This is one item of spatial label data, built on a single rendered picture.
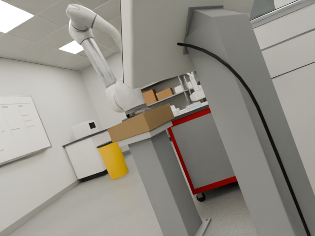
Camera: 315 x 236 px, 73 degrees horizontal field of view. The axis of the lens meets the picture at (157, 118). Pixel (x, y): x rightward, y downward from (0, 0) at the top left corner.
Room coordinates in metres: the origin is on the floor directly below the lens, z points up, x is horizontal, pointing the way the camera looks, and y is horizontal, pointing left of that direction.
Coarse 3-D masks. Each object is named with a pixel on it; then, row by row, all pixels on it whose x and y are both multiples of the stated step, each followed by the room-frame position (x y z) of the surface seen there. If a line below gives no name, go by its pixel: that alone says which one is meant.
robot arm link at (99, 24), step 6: (96, 18) 1.44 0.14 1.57; (102, 18) 1.48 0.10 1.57; (96, 24) 1.45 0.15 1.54; (102, 24) 1.46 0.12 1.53; (108, 24) 1.48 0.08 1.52; (102, 30) 1.49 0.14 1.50; (108, 30) 1.49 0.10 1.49; (114, 30) 1.50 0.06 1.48; (114, 36) 1.52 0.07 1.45; (120, 36) 1.54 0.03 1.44; (120, 42) 1.55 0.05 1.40; (120, 48) 1.57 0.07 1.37
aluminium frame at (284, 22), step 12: (300, 0) 0.99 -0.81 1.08; (312, 0) 0.98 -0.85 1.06; (276, 12) 1.01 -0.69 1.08; (288, 12) 1.00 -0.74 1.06; (300, 12) 0.99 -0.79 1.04; (312, 12) 0.99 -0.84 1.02; (252, 24) 1.03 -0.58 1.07; (264, 24) 1.02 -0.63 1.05; (276, 24) 1.01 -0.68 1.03; (288, 24) 1.00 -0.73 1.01; (300, 24) 1.00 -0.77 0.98; (312, 24) 0.99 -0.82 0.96; (264, 36) 1.02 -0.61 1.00; (276, 36) 1.01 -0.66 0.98; (288, 36) 1.00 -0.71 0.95
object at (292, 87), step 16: (272, 80) 1.02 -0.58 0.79; (288, 80) 1.01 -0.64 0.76; (304, 80) 1.00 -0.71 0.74; (288, 96) 1.02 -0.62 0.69; (304, 96) 1.01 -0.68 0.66; (288, 112) 1.02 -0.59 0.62; (304, 112) 1.01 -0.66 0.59; (304, 128) 1.02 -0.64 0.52; (304, 144) 1.02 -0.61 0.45; (304, 160) 1.02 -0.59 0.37
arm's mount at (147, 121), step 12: (156, 108) 1.36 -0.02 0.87; (168, 108) 1.48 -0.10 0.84; (132, 120) 1.29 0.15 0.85; (144, 120) 1.25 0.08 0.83; (156, 120) 1.32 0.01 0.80; (168, 120) 1.43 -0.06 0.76; (108, 132) 1.42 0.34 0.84; (120, 132) 1.36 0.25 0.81; (132, 132) 1.31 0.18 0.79; (144, 132) 1.26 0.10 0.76
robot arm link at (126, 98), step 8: (120, 80) 1.40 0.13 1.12; (120, 88) 1.38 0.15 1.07; (128, 88) 1.37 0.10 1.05; (136, 88) 1.40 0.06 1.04; (120, 96) 1.39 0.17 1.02; (128, 96) 1.37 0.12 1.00; (136, 96) 1.38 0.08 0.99; (120, 104) 1.44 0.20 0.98; (128, 104) 1.37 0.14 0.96; (136, 104) 1.37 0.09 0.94
